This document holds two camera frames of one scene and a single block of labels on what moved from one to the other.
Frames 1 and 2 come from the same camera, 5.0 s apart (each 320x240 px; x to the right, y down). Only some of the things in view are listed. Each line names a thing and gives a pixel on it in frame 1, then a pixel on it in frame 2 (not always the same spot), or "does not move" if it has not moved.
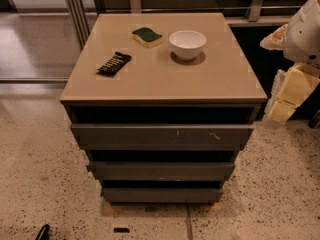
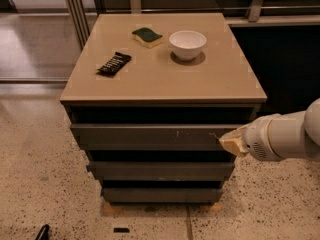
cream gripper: [302, 37] to [257, 139]
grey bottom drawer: [162, 194] does not move
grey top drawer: [164, 136] does not move
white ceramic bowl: [187, 45] does not move
